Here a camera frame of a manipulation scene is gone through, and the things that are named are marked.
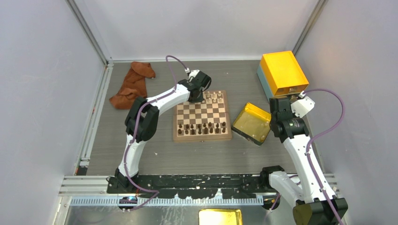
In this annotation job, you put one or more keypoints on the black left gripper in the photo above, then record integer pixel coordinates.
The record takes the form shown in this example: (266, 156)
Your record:
(199, 100)

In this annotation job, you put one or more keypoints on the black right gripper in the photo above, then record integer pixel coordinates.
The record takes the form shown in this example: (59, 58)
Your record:
(295, 116)

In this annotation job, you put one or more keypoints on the gold metal tin tray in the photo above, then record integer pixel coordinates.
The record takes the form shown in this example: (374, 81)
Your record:
(253, 124)

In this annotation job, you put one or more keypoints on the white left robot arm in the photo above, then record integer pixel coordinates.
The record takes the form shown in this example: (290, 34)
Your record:
(142, 120)

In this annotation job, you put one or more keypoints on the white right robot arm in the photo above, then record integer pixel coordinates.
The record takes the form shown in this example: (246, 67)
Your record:
(312, 200)

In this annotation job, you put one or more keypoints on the wooden chessboard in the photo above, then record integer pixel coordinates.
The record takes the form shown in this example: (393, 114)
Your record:
(211, 120)

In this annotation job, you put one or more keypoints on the yellow drawer box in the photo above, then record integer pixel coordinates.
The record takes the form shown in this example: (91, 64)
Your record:
(280, 74)

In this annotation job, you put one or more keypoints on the brown cloth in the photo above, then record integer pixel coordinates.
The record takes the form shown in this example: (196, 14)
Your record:
(133, 85)

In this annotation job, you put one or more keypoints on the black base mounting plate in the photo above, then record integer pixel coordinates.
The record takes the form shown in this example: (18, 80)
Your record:
(201, 186)

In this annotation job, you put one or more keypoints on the gold tin lid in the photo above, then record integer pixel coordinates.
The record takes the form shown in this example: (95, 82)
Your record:
(220, 217)

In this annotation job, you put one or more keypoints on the aluminium front rail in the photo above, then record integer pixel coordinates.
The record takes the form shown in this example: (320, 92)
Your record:
(106, 191)

